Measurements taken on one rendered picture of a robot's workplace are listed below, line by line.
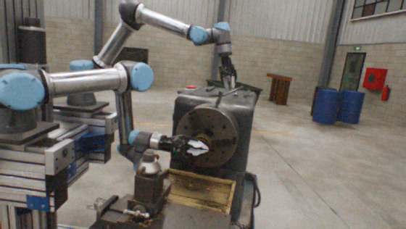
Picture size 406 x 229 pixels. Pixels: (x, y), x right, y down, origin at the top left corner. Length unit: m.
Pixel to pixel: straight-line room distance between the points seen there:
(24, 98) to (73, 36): 11.16
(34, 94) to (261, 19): 11.28
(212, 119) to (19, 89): 0.79
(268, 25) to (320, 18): 2.25
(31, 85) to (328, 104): 7.13
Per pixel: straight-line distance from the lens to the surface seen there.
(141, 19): 1.36
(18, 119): 1.10
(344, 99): 8.36
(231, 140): 1.25
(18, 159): 1.11
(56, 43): 12.32
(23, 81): 0.93
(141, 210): 0.86
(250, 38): 11.64
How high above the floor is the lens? 1.49
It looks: 13 degrees down
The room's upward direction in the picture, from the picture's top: 6 degrees clockwise
